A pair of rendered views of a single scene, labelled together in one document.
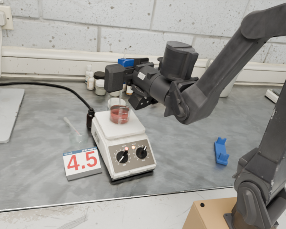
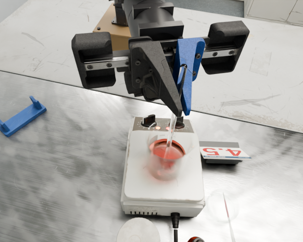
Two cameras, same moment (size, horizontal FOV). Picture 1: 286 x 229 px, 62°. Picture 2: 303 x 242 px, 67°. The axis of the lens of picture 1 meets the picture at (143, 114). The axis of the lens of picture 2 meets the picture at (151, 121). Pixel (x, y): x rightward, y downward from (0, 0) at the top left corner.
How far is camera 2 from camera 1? 0.73 m
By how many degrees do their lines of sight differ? 90
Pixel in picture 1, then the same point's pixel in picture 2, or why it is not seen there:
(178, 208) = not seen: hidden behind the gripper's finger
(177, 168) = (104, 118)
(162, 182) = (133, 109)
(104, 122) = (192, 164)
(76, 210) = (230, 112)
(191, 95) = not seen: outside the picture
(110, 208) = (198, 104)
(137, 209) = not seen: hidden behind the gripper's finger
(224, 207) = (127, 30)
